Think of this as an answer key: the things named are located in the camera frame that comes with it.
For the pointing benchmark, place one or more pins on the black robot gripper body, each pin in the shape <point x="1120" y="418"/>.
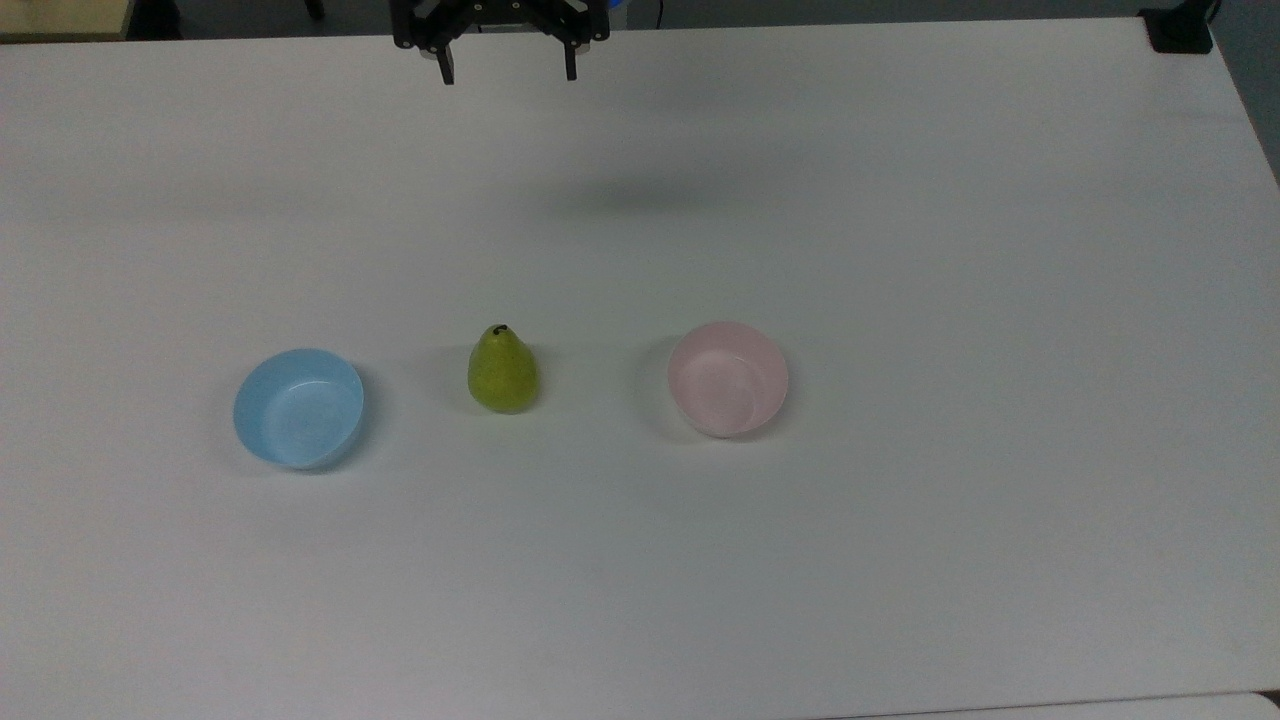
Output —
<point x="500" y="12"/>

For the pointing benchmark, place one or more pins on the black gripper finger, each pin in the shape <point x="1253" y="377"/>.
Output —
<point x="570" y="62"/>
<point x="446" y="66"/>

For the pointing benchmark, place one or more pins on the green pear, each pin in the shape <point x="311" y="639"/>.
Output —
<point x="503" y="372"/>

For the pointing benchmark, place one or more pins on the pink plastic bowl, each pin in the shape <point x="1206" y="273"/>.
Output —
<point x="728" y="380"/>

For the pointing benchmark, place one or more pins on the light blue plastic bowl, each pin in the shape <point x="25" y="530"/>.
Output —
<point x="298" y="410"/>

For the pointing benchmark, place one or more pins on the light wooden board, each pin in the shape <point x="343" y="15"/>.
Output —
<point x="60" y="16"/>

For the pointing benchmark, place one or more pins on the black table clamp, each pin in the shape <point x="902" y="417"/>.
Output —
<point x="1180" y="32"/>

